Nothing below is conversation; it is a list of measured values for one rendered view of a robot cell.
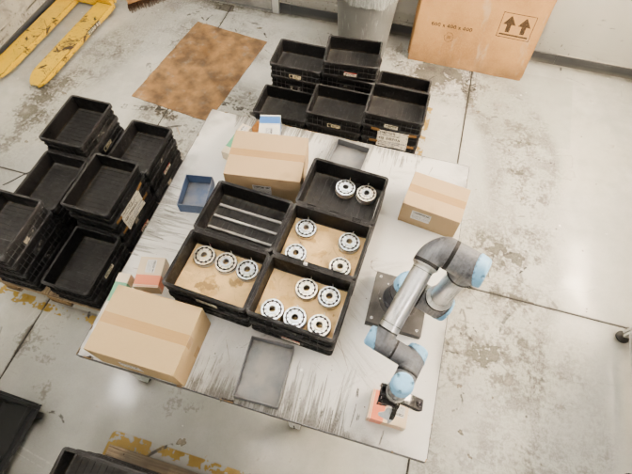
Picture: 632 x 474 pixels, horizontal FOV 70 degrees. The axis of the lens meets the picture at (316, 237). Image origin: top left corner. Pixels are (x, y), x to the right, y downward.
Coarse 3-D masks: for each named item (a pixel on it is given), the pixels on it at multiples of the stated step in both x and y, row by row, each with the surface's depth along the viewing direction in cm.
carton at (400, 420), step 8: (376, 392) 190; (376, 400) 189; (368, 408) 191; (376, 408) 187; (384, 408) 187; (400, 408) 187; (408, 408) 187; (368, 416) 186; (376, 416) 186; (400, 416) 186; (384, 424) 189; (392, 424) 184; (400, 424) 184
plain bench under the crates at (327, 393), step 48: (192, 144) 267; (144, 240) 234; (384, 240) 236; (240, 336) 209; (432, 336) 211; (192, 384) 198; (288, 384) 199; (336, 384) 199; (432, 384) 200; (336, 432) 189; (384, 432) 190
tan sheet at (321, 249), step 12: (324, 228) 224; (288, 240) 220; (300, 240) 220; (312, 240) 220; (324, 240) 221; (336, 240) 221; (360, 240) 221; (312, 252) 217; (324, 252) 217; (336, 252) 217; (360, 252) 217; (324, 264) 214
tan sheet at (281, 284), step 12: (276, 276) 210; (288, 276) 210; (300, 276) 211; (276, 288) 208; (288, 288) 208; (264, 300) 204; (288, 300) 205; (300, 300) 205; (312, 300) 205; (312, 312) 202; (336, 312) 202; (336, 324) 199
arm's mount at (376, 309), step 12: (384, 276) 219; (396, 276) 220; (372, 288) 222; (384, 288) 216; (372, 300) 213; (372, 312) 211; (384, 312) 211; (420, 312) 212; (372, 324) 210; (408, 324) 209; (420, 324) 209; (408, 336) 210
